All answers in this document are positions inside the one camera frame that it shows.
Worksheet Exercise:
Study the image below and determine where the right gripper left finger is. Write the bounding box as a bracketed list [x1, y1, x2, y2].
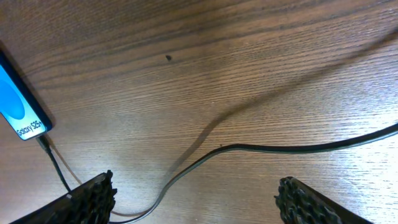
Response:
[11, 170, 117, 224]

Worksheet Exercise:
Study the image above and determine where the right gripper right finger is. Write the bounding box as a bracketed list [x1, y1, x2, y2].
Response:
[275, 177, 372, 224]

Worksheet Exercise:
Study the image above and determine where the black charging cable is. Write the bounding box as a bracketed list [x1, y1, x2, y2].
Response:
[36, 123, 398, 224]

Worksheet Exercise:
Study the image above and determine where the blue Galaxy smartphone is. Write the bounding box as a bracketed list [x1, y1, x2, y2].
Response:
[1, 52, 53, 141]

